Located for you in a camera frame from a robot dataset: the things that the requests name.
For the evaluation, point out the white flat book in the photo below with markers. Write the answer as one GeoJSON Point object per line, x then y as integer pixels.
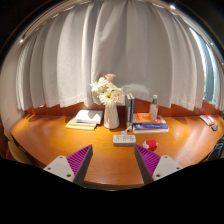
{"type": "Point", "coordinates": [151, 131]}

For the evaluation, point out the blue standing book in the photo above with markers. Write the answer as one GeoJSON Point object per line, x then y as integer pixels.
{"type": "Point", "coordinates": [132, 110]}

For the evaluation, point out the curtain rail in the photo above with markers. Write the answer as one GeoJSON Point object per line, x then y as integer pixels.
{"type": "Point", "coordinates": [46, 18]}

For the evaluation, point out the yellow chair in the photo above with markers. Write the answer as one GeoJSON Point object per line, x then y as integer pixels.
{"type": "Point", "coordinates": [18, 151]}

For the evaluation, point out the yellow book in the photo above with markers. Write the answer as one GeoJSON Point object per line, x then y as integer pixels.
{"type": "Point", "coordinates": [78, 126]}

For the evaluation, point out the red and white charger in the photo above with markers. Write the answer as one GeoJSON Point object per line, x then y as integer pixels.
{"type": "Point", "coordinates": [151, 145]}

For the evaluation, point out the clear plastic drink bottle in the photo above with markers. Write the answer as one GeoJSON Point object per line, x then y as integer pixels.
{"type": "Point", "coordinates": [153, 110]}

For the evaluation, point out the white curtain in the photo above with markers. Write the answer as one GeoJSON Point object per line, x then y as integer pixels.
{"type": "Point", "coordinates": [100, 50]}

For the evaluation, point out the white power strip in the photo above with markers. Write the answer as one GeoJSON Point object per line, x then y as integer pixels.
{"type": "Point", "coordinates": [124, 140]}

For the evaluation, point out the orange book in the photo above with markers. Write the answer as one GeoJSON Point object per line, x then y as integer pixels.
{"type": "Point", "coordinates": [143, 117]}

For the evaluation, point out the white ceramic vase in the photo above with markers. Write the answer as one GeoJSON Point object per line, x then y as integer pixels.
{"type": "Point", "coordinates": [111, 117]}

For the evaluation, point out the ceiling lights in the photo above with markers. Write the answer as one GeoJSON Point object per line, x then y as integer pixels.
{"type": "Point", "coordinates": [172, 6]}

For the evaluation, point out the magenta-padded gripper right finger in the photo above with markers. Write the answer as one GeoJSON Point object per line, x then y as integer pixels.
{"type": "Point", "coordinates": [164, 166]}

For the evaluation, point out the black chair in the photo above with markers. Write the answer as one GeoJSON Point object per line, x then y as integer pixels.
{"type": "Point", "coordinates": [216, 150]}

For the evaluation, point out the red book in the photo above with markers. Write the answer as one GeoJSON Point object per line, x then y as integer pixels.
{"type": "Point", "coordinates": [162, 120]}

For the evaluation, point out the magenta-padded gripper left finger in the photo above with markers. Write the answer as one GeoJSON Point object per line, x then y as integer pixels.
{"type": "Point", "coordinates": [61, 166]}

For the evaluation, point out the white and pink flowers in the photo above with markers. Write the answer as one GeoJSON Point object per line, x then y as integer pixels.
{"type": "Point", "coordinates": [108, 91]}

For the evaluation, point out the small dark object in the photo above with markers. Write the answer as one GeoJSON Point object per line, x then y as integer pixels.
{"type": "Point", "coordinates": [214, 127]}

